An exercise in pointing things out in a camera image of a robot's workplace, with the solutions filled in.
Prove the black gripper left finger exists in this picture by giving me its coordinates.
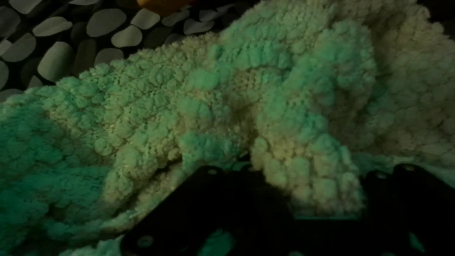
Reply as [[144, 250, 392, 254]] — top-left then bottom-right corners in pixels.
[[119, 166, 294, 256]]

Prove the dark pebble pattern bedspread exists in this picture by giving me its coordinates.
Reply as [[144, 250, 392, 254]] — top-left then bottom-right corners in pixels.
[[0, 0, 260, 98]]

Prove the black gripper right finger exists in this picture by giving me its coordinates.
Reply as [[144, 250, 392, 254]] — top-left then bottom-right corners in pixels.
[[296, 163, 455, 256]]

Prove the cream fluffy knit blanket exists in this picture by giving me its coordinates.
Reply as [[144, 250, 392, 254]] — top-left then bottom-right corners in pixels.
[[0, 0, 455, 256]]

